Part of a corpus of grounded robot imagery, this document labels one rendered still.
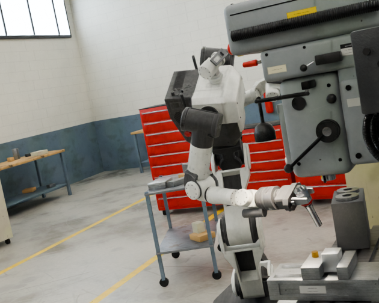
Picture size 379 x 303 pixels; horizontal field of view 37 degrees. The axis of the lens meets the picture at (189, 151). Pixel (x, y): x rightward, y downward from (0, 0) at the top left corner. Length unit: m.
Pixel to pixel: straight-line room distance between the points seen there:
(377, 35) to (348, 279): 0.75
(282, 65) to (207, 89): 0.63
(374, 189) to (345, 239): 1.45
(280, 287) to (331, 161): 0.44
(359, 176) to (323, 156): 1.90
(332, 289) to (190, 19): 10.45
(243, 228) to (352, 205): 0.52
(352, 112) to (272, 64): 0.28
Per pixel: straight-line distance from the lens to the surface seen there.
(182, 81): 2.44
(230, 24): 1.83
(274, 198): 2.10
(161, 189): 4.86
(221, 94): 2.30
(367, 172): 3.68
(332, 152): 1.80
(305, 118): 1.80
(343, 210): 2.24
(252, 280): 2.70
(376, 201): 3.72
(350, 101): 1.74
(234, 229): 2.51
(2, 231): 7.96
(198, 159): 2.26
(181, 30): 12.10
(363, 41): 1.48
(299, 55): 1.77
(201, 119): 2.21
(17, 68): 11.84
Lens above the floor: 1.67
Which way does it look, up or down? 7 degrees down
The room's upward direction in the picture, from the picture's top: 11 degrees counter-clockwise
